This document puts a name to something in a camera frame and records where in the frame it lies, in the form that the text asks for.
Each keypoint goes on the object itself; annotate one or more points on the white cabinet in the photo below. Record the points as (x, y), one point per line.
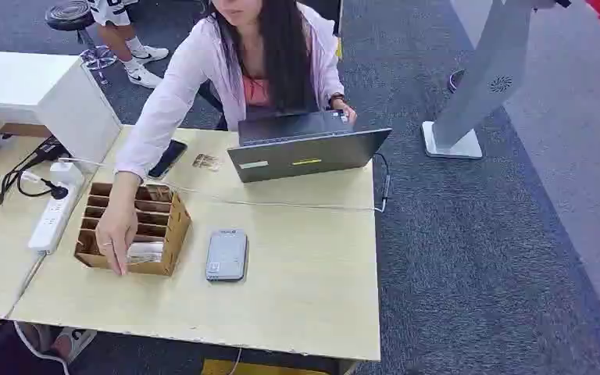
(31, 83)

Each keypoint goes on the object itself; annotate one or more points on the grey floor stand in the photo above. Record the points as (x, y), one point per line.
(486, 77)

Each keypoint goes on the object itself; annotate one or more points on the black round stool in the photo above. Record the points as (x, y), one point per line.
(69, 15)

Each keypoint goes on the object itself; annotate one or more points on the black office chair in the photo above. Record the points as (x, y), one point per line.
(212, 98)

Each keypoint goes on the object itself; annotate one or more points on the person's hand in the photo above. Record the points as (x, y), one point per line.
(345, 111)
(116, 233)

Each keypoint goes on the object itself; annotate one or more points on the standing person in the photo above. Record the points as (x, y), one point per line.
(108, 10)

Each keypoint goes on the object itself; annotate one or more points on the white plug adapter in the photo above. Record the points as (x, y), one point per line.
(66, 173)

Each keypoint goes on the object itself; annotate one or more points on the seated person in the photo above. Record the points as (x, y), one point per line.
(196, 62)

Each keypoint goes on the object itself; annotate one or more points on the grey flat device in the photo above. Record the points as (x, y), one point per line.
(226, 256)

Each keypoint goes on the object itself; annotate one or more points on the black smartphone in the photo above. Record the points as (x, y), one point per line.
(168, 159)

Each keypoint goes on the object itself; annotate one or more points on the person's left hand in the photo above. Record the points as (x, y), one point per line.
(345, 111)

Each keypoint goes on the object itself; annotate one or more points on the person's right hand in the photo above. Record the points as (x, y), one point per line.
(116, 233)

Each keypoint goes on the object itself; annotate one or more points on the white power strip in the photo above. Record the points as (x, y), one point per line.
(51, 222)

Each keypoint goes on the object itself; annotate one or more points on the white card stack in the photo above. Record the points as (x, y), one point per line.
(147, 252)

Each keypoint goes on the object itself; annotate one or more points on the dark wristwatch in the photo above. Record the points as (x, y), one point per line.
(336, 97)

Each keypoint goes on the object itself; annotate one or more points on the yellow box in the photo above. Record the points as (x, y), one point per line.
(258, 368)

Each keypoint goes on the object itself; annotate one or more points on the grey laptop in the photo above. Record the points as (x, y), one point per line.
(305, 155)

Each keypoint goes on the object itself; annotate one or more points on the white shoe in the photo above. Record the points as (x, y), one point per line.
(75, 339)

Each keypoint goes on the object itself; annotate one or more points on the brown card in box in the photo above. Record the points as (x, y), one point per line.
(159, 193)

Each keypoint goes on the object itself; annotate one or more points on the cards pile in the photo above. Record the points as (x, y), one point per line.
(207, 162)

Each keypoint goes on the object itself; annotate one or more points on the wooden card box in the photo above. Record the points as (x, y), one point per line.
(176, 233)

